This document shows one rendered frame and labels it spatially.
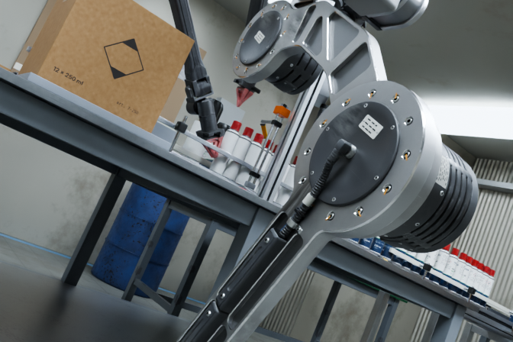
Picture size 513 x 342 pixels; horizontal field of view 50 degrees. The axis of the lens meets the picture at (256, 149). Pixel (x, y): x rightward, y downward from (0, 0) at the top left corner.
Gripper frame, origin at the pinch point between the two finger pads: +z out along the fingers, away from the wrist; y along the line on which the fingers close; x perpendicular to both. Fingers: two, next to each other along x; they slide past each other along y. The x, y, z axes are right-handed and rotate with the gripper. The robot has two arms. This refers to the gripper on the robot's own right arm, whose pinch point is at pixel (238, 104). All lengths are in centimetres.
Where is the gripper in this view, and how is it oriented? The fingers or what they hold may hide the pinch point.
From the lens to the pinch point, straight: 219.0
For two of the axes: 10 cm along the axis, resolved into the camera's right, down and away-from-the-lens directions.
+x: 5.5, 1.1, -8.3
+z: -4.0, 9.0, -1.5
